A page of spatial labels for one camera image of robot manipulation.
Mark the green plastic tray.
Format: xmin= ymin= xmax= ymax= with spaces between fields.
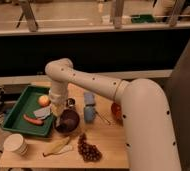
xmin=2 ymin=85 xmax=54 ymax=137

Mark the purple bowl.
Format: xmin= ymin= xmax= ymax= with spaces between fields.
xmin=54 ymin=109 xmax=80 ymax=134

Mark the dark red grape bunch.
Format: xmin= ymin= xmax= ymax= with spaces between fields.
xmin=78 ymin=133 xmax=102 ymax=162

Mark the green box in background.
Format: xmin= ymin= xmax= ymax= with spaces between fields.
xmin=131 ymin=14 xmax=155 ymax=23

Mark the yellow banana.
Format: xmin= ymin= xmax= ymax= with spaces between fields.
xmin=43 ymin=137 xmax=70 ymax=157

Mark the red-brown bowl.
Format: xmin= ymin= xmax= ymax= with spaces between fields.
xmin=111 ymin=103 xmax=122 ymax=121

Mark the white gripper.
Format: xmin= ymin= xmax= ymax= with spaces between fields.
xmin=49 ymin=91 xmax=68 ymax=117

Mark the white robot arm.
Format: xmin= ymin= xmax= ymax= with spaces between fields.
xmin=45 ymin=58 xmax=182 ymax=171

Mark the small metal cup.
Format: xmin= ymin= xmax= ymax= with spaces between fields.
xmin=66 ymin=98 xmax=76 ymax=109

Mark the white paper cup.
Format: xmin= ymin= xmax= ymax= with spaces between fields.
xmin=3 ymin=134 xmax=28 ymax=155

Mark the orange sausage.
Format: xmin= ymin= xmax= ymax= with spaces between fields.
xmin=23 ymin=114 xmax=44 ymax=126

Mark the red-yellow apple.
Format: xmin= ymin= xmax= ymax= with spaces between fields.
xmin=38 ymin=95 xmax=50 ymax=107

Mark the metal spoon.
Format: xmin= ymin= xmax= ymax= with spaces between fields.
xmin=96 ymin=113 xmax=111 ymax=125

